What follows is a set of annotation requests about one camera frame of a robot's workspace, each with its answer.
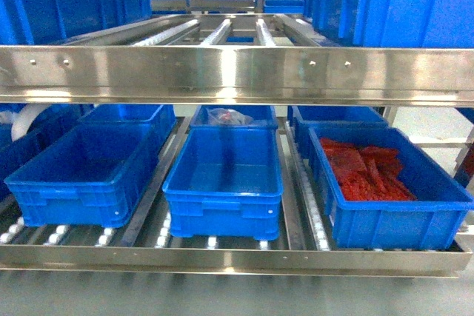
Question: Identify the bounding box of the blue bin upper left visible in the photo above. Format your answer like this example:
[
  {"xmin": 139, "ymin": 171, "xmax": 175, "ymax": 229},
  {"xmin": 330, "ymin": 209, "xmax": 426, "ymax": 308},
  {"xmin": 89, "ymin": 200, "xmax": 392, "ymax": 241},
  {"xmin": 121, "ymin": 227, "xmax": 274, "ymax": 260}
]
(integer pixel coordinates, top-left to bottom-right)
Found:
[{"xmin": 1, "ymin": 0, "xmax": 119, "ymax": 44}]

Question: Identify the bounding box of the blue bin rear middle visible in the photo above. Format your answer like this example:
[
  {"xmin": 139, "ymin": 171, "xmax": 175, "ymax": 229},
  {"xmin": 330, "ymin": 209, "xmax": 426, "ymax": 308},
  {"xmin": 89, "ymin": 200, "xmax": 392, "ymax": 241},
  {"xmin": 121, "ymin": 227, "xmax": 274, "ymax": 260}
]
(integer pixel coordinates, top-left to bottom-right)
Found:
[{"xmin": 190, "ymin": 104, "xmax": 278, "ymax": 130}]

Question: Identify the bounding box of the stainless steel flow rack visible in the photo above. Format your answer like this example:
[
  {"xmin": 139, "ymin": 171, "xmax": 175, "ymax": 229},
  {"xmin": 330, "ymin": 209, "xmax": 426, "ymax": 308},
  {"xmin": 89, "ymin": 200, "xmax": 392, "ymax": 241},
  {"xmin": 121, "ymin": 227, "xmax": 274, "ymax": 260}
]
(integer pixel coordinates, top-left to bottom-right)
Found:
[{"xmin": 1, "ymin": 15, "xmax": 473, "ymax": 278}]

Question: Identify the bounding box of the blue bin upper right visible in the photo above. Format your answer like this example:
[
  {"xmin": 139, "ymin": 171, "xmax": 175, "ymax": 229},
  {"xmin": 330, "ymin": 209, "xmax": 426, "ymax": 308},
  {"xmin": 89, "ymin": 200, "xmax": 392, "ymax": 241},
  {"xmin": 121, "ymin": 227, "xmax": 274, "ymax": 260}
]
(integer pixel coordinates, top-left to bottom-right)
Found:
[{"xmin": 310, "ymin": 0, "xmax": 473, "ymax": 49}]

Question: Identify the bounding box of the blue bin lower left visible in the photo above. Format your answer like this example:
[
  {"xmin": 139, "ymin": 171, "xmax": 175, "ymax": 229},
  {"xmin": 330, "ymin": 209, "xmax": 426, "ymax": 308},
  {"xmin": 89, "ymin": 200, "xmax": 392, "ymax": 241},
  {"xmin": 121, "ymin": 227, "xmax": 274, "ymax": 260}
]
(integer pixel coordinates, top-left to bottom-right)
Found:
[{"xmin": 4, "ymin": 124, "xmax": 163, "ymax": 228}]

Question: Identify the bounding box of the blue bin with red parts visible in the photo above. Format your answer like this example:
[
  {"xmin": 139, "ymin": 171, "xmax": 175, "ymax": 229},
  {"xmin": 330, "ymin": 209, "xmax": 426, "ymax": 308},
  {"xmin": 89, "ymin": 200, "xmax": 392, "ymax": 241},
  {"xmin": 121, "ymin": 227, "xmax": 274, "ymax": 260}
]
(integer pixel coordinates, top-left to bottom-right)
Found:
[{"xmin": 308, "ymin": 126, "xmax": 473, "ymax": 250}]

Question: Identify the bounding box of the blue bin rear left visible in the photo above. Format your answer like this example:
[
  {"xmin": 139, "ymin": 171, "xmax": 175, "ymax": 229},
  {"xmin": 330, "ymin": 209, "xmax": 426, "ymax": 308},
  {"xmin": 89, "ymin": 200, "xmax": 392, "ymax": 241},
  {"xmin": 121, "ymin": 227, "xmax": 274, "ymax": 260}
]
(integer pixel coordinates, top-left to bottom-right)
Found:
[{"xmin": 80, "ymin": 104, "xmax": 177, "ymax": 148}]

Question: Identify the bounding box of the clear plastic bag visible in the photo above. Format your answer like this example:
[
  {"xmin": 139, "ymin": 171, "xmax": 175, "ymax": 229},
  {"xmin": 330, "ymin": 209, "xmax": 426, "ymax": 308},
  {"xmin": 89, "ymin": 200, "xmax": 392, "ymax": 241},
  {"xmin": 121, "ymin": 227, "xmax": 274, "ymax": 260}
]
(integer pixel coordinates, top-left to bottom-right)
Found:
[{"xmin": 207, "ymin": 108, "xmax": 253, "ymax": 126}]

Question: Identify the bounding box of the blue bin lower middle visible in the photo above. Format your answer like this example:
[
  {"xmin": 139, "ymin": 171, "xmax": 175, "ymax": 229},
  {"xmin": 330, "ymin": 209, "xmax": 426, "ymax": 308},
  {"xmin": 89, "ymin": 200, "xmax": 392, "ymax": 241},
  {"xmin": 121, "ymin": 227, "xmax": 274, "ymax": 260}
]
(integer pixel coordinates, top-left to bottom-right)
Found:
[{"xmin": 162, "ymin": 128, "xmax": 284, "ymax": 241}]

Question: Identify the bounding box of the blue bin rear right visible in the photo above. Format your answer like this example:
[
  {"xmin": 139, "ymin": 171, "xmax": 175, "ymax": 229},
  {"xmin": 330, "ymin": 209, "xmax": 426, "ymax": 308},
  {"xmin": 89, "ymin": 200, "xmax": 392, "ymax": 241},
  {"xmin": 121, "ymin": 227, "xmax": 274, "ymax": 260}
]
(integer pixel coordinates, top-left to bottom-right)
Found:
[{"xmin": 287, "ymin": 105, "xmax": 390, "ymax": 158}]

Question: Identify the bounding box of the red parts pile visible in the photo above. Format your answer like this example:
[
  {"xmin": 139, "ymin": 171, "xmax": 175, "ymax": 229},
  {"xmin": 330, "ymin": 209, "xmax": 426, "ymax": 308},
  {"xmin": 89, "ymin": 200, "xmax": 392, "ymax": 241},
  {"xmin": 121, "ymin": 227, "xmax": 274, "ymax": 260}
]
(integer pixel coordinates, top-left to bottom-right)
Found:
[{"xmin": 319, "ymin": 138, "xmax": 416, "ymax": 202}]

